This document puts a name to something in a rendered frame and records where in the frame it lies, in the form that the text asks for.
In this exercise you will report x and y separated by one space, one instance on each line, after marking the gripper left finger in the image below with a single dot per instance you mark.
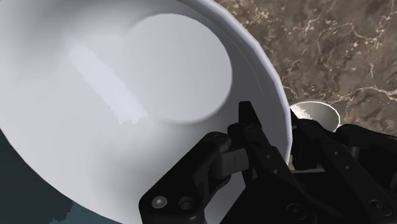
198 173

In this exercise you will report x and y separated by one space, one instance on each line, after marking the white bowl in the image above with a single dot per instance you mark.
124 93

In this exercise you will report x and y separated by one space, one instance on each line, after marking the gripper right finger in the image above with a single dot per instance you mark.
344 161

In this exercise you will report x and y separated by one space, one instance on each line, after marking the white cup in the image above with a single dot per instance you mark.
319 114

